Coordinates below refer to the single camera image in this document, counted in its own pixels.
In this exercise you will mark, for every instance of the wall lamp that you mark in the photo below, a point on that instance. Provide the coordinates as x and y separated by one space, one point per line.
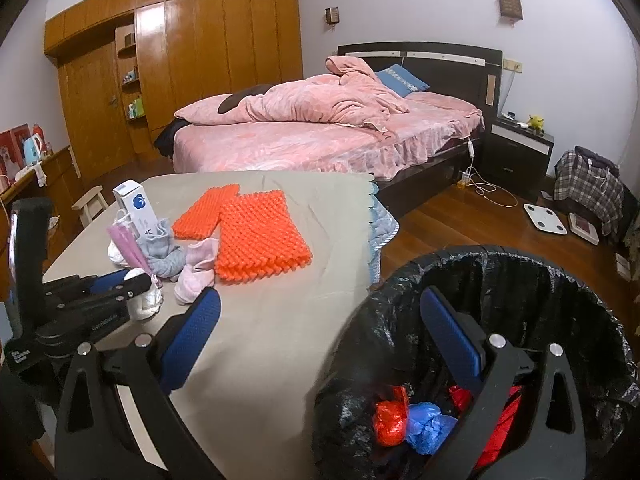
332 14
510 10

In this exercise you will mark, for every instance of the black lined trash bin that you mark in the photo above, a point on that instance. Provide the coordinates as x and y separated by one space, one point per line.
529 301

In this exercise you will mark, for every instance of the plaid cloth covered chair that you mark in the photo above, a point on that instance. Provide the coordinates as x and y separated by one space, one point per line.
588 180

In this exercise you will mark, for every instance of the large orange foam net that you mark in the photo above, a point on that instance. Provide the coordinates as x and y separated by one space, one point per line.
258 239

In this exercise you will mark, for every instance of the light blue kettle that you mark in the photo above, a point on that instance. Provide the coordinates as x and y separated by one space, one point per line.
32 147

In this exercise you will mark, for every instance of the right wall lamp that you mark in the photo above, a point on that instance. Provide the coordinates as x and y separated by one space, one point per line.
510 10

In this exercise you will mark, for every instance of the blue plastic bag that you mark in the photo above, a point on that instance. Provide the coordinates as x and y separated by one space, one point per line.
428 427

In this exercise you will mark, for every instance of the wooden wardrobe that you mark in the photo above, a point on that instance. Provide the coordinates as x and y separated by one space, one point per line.
125 66

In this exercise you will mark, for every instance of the black garment on bed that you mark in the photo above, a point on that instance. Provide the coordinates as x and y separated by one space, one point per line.
165 142

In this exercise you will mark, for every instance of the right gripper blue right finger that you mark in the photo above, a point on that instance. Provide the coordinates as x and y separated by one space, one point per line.
488 365

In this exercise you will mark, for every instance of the pink sock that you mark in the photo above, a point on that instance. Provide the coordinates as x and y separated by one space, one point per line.
199 270

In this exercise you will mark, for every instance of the blue pillow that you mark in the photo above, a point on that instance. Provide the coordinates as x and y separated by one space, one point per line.
401 81

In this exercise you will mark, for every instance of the grey sock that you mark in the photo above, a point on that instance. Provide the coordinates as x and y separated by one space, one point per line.
164 256

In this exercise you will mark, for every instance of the red plastic bag ball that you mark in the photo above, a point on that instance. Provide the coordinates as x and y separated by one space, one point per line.
390 419

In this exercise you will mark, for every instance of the left wall lamp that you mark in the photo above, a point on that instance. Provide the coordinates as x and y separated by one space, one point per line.
332 14

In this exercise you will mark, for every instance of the black white nightstand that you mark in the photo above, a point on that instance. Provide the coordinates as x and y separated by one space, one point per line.
516 158

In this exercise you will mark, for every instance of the black headboard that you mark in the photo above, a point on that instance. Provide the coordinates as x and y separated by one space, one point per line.
470 73

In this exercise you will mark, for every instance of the yellow plush toy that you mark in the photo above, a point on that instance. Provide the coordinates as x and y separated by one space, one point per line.
536 123

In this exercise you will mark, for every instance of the white tissue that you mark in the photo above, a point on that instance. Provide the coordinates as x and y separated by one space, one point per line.
147 299

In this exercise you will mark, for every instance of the white blue carton box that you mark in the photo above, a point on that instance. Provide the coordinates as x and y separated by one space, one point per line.
131 197

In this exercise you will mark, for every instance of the small white stool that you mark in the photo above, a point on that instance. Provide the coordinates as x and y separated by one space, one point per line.
90 205

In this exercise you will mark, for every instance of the small orange foam net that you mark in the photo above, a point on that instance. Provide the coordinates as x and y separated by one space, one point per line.
201 219

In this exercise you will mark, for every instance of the wooden side desk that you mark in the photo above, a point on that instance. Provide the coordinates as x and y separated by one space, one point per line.
63 187

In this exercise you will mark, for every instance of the bed with pink sheet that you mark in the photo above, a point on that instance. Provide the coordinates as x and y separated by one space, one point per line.
417 156

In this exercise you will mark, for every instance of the beige table cloth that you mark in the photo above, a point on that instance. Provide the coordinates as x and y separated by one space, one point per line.
249 399

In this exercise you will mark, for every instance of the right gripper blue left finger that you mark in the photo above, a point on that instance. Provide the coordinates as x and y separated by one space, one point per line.
94 439

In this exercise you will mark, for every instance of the pink duvet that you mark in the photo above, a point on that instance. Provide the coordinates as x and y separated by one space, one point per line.
348 94

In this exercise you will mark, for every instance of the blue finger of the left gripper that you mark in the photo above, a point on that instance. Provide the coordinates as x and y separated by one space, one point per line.
92 309
75 287

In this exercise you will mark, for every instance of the pink face mask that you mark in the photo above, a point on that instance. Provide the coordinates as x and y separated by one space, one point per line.
123 249

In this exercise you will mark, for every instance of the white bathroom scale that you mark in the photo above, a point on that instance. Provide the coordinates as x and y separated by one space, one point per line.
544 219

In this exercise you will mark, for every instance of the wall socket plate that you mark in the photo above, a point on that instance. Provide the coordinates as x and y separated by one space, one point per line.
512 66

